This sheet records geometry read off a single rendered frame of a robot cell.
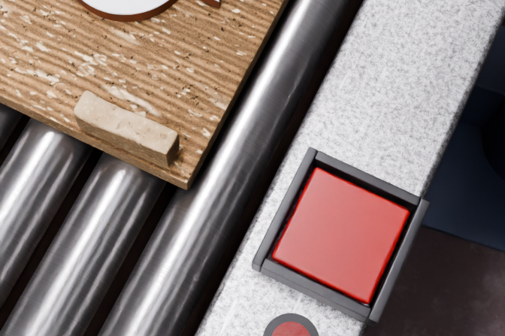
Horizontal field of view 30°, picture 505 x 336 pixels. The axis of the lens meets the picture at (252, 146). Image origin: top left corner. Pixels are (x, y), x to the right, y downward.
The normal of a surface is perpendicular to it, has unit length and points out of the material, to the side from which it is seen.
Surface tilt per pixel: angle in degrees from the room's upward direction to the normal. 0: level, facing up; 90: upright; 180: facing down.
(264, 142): 49
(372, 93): 0
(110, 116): 11
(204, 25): 0
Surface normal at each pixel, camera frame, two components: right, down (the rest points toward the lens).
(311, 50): 0.60, 0.02
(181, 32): 0.02, -0.33
